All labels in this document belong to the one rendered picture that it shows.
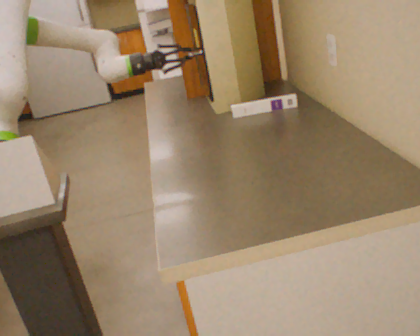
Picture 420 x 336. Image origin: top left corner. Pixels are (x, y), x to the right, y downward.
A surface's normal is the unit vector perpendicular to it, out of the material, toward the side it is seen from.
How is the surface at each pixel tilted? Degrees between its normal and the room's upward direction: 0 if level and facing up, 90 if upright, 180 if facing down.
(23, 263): 90
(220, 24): 90
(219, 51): 90
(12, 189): 90
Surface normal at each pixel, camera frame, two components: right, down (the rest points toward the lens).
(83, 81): 0.14, 0.36
